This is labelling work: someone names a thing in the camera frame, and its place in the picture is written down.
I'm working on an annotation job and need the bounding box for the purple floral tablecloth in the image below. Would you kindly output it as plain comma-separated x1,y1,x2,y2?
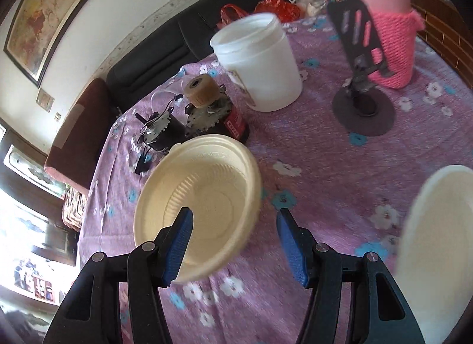
76,15,473,344

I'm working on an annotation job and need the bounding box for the dark display cabinet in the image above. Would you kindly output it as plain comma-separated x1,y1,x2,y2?
0,118,80,308

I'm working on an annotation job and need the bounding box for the wicker basket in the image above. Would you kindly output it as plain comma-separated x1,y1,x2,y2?
62,185,87,232

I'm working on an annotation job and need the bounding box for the black phone stand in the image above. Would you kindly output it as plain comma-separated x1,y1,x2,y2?
327,0,396,137

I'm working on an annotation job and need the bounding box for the large white foam bowl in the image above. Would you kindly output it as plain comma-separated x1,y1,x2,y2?
393,165,473,344

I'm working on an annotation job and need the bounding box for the geared motor metal plate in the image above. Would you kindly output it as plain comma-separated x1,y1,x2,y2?
184,102,230,135

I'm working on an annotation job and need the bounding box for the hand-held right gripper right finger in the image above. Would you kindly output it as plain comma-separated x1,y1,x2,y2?
276,208,425,344

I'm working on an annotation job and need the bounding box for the brown chair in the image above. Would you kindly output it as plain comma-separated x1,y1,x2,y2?
44,78,115,195

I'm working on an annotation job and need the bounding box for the framed wall painting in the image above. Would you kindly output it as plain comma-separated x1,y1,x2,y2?
4,0,128,88

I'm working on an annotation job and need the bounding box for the white plastic jar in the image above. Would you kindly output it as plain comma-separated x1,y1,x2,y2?
210,12,303,112

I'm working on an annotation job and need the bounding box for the dark can with tape roll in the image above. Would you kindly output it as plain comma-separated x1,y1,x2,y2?
184,75,250,143

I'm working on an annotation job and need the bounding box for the red plastic bag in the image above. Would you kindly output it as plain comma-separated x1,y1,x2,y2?
254,0,299,23

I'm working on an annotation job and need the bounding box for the pink thermos knitted sleeve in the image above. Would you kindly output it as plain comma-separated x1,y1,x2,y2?
349,0,425,89

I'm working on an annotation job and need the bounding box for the black sofa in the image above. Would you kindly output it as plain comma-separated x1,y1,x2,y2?
105,0,326,112

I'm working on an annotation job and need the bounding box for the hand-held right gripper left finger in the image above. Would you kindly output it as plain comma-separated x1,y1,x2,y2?
41,206,194,344

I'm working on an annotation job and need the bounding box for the geared motor black body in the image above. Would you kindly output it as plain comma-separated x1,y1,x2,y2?
137,102,187,152

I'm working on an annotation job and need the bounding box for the cream plastic bowl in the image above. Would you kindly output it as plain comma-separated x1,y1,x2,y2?
133,135,263,285

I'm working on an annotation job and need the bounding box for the small wall frame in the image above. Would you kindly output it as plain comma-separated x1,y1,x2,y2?
36,90,55,112

